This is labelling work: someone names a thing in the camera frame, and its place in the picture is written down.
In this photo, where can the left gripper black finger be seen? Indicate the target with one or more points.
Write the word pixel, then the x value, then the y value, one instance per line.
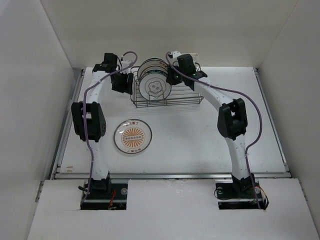
pixel 129 84
pixel 118 88

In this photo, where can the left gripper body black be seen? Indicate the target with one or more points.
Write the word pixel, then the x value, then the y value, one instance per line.
pixel 120 78

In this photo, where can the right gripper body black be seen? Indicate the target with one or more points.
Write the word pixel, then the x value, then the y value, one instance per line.
pixel 175 77

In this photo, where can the teal rim lettered plate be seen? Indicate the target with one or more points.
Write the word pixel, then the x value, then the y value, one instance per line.
pixel 153 70

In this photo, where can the white plate flower outline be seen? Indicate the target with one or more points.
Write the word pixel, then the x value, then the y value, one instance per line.
pixel 154 87

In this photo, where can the orange sunburst plate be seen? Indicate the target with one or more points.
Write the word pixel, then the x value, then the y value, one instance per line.
pixel 132 136
pixel 151 63

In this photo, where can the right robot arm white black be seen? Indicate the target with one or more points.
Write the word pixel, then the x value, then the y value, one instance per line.
pixel 232 123

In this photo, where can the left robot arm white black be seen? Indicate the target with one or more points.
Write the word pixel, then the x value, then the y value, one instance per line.
pixel 90 123

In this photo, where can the rear red rim plate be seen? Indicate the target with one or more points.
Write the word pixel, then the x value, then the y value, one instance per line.
pixel 154 59

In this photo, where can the white cutlery holder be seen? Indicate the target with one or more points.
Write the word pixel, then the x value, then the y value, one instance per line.
pixel 193 56

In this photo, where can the grey wire dish rack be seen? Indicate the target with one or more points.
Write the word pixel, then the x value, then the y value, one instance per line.
pixel 179 95

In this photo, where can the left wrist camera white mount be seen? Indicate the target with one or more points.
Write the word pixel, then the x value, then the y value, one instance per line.
pixel 125 65

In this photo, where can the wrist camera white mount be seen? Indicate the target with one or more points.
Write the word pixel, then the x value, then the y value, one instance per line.
pixel 173 55
pixel 125 65

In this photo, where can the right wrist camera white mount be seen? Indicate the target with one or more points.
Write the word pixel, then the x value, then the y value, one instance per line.
pixel 173 55

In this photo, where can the left side rail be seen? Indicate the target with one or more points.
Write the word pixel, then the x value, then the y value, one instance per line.
pixel 64 131

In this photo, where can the aluminium front rail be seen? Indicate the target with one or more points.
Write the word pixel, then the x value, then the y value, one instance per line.
pixel 153 176

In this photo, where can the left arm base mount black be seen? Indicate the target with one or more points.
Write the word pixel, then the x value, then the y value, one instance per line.
pixel 111 198

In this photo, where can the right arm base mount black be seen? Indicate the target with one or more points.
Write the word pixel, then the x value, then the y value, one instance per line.
pixel 234 196

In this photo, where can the right side rail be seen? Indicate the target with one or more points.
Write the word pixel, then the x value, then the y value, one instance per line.
pixel 285 164

